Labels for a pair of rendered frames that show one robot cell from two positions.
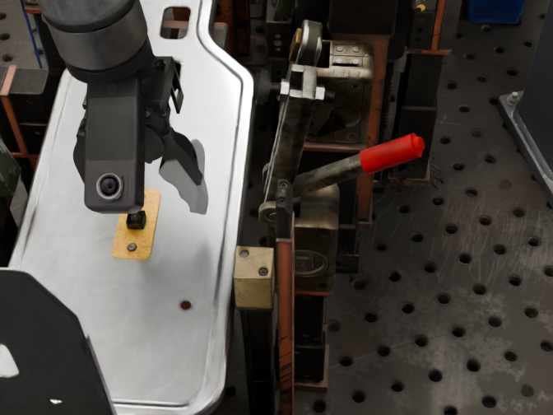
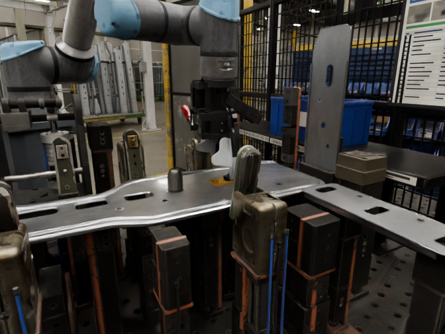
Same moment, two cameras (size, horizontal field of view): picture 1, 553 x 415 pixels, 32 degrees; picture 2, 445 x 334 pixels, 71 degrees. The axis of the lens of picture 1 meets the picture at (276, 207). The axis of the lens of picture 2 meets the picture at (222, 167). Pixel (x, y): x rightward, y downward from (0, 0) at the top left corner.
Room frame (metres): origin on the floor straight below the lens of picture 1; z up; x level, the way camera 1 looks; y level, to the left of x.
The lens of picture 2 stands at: (0.92, 0.70, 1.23)
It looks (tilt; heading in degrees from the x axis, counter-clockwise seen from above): 16 degrees down; 237
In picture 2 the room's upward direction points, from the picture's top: straight up
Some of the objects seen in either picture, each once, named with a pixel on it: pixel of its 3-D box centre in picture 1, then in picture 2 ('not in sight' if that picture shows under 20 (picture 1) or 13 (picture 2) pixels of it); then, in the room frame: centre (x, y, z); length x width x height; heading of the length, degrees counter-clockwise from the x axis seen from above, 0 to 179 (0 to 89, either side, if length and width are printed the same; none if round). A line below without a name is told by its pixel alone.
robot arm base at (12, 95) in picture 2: not in sight; (31, 103); (0.89, -0.46, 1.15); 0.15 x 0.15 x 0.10
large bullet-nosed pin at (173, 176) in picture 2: not in sight; (175, 181); (0.67, 0.13, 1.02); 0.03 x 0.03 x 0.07
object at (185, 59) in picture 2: not in sight; (204, 99); (-0.72, -2.21, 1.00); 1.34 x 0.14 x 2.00; 104
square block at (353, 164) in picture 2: not in sight; (353, 226); (0.28, 0.29, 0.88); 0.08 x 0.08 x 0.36; 85
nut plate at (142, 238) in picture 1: (136, 220); (228, 178); (0.55, 0.14, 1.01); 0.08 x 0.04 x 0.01; 175
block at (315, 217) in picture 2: not in sight; (304, 277); (0.49, 0.33, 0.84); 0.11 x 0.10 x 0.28; 85
